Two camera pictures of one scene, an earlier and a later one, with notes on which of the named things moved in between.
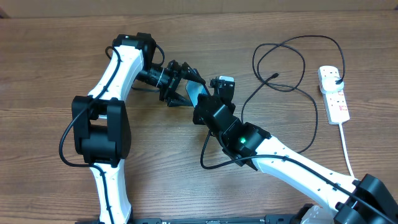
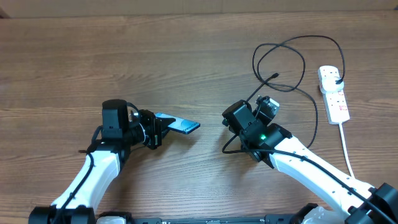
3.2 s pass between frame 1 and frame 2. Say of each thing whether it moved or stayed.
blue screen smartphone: moved
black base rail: stayed
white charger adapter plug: stayed
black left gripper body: moved
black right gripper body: moved
